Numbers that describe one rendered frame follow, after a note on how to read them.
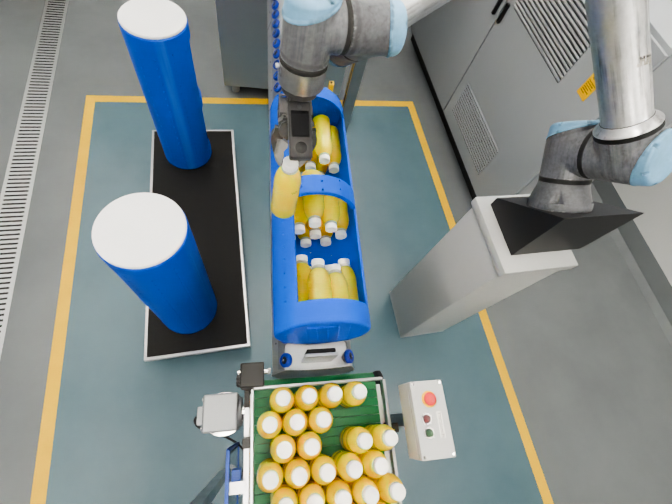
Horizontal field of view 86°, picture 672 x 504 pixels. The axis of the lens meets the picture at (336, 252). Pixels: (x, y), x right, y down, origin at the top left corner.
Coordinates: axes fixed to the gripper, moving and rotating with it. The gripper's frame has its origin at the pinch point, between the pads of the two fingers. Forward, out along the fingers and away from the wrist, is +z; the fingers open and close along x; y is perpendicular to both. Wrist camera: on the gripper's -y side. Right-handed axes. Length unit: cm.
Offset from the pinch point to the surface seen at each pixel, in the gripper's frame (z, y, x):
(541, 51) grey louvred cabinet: 26, 122, -151
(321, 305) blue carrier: 23.3, -27.0, -9.1
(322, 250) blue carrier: 47, 4, -17
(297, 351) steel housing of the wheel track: 54, -31, -6
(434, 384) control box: 37, -47, -43
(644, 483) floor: 145, -98, -219
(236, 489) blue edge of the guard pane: 59, -67, 13
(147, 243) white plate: 42, 3, 40
